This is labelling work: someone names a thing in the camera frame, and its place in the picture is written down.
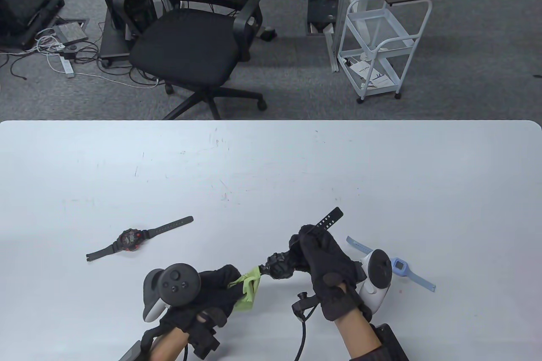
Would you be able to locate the person's right hand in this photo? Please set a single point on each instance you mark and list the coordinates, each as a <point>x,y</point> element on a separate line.
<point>330,272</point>

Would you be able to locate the person's left hand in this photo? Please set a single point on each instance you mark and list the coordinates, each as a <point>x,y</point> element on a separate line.
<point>216,289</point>

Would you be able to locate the green cleaning cloth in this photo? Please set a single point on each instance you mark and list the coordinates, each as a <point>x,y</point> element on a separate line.
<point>247,299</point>

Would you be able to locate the black watch with grey face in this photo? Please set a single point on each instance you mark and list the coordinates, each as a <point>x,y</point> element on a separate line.
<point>279,268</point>

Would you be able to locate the light blue watch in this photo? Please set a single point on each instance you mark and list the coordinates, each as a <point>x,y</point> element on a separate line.
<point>400,265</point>

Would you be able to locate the black watch with red face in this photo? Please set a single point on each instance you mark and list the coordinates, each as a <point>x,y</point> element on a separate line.
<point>129,239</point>

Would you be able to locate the black forearm band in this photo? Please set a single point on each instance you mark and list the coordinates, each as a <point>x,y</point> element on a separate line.
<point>370,353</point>

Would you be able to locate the person's left forearm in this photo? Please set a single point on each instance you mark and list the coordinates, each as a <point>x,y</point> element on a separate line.
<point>169,346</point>

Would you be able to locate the person's right forearm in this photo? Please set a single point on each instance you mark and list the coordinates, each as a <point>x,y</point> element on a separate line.
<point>358,337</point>

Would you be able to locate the black glove sensor box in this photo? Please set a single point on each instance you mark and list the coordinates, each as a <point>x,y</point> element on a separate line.
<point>305,305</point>
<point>205,340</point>

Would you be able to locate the white paper booklet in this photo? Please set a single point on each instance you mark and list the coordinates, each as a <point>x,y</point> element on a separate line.
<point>368,75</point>

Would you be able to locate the white metal stand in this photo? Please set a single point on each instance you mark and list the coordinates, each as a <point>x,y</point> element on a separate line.
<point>331,48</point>

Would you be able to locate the black mesh office chair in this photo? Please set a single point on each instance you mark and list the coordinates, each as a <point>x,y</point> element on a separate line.
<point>186,48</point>

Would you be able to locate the small black floor device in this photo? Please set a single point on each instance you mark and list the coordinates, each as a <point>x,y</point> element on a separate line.
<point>267,34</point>

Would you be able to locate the black open floor hatch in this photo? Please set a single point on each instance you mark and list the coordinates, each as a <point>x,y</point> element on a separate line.
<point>322,9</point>

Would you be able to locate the white power strip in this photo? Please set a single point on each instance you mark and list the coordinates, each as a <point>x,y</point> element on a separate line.
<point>67,68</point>

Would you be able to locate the black computer cart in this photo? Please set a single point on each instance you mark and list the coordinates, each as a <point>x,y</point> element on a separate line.
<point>114,41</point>

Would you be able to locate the black power adapter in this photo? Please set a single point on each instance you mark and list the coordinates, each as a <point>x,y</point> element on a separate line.
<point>70,55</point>

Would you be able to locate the grey floor plate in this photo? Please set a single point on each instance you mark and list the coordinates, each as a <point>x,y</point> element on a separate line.
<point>70,31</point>

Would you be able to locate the black wrist camera unit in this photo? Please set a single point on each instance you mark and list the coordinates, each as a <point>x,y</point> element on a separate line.
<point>391,342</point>
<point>130,351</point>

